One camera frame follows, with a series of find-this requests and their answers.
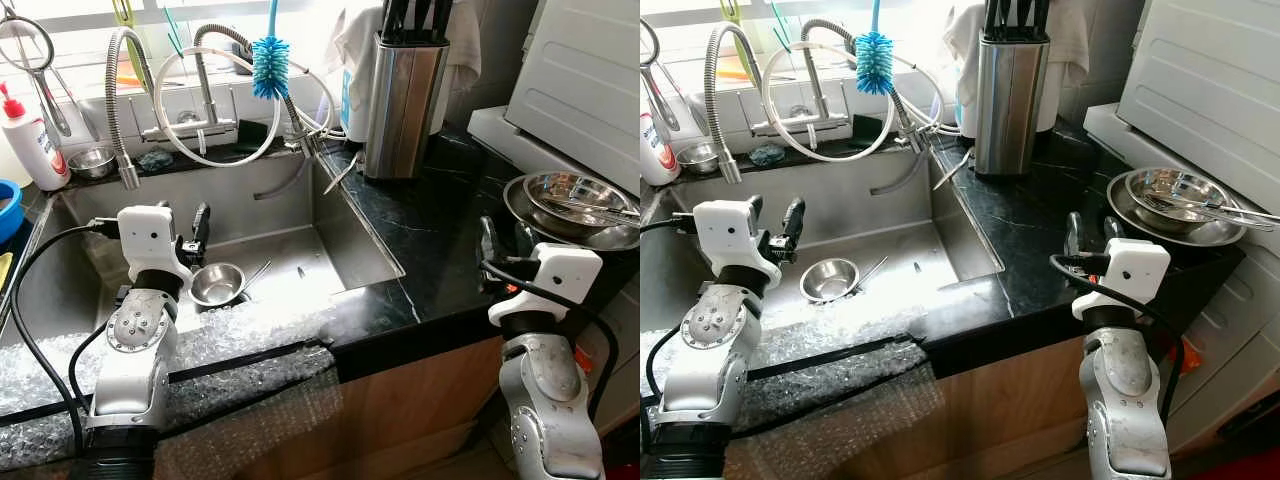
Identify small stainless steel bowl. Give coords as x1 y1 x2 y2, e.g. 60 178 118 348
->
800 257 861 304
189 263 247 307
675 143 721 176
68 147 116 181

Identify stainless steel spoon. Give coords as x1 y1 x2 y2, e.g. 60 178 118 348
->
852 256 889 295
238 261 273 298

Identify shallow stainless steel plate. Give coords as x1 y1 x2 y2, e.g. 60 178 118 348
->
503 175 641 253
1106 172 1248 249

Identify large stainless steel bowl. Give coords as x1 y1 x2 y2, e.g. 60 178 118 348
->
523 172 631 229
1125 167 1231 237

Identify stainless steel sink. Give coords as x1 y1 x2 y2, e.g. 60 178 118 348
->
0 150 406 346
640 150 1006 341

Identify flexible spring neck faucet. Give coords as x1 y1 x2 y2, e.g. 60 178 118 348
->
703 22 761 186
104 26 159 191

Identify white soap bottle red cap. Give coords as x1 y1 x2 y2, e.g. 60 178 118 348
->
640 100 683 188
0 82 71 193

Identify chrome sink faucet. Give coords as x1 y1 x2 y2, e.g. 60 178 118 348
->
140 22 346 186
748 18 951 186

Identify thin metal utensil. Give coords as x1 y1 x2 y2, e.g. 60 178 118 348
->
932 148 973 191
322 150 361 196

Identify stainless steel knife block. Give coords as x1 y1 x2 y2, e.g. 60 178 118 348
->
363 33 451 181
973 30 1051 178

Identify white drawer unit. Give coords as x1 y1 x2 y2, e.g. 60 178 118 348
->
1165 215 1280 456

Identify white cylinder with blue label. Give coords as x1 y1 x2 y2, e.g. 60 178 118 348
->
955 55 986 139
340 55 379 141

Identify white ribbed countertop appliance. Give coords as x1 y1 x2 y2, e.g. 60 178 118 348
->
1083 0 1280 216
468 0 641 196

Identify blue bottle brush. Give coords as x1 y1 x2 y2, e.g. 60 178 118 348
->
250 0 292 101
855 0 896 96

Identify blue plastic bowl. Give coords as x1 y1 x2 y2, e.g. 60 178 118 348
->
0 180 23 246

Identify white hanging towel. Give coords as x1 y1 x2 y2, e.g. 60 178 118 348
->
945 0 1091 91
335 0 483 96

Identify yellow green hanging utensil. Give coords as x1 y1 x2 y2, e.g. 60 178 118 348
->
110 0 153 93
718 0 763 91

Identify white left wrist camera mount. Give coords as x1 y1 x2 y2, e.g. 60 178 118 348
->
693 198 784 291
117 205 196 291

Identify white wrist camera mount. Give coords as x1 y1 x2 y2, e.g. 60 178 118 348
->
1072 238 1171 323
693 198 784 291
117 205 196 291
488 243 604 326

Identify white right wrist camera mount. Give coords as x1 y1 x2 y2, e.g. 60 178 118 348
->
488 243 604 326
1072 238 1171 323

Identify thick white hose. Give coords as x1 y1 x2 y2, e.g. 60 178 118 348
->
760 42 894 164
153 45 284 169

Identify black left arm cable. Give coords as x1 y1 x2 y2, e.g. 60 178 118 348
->
8 222 126 456
640 215 701 401

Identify metal wire strainer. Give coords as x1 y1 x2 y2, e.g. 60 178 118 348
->
0 5 73 136
640 15 673 121

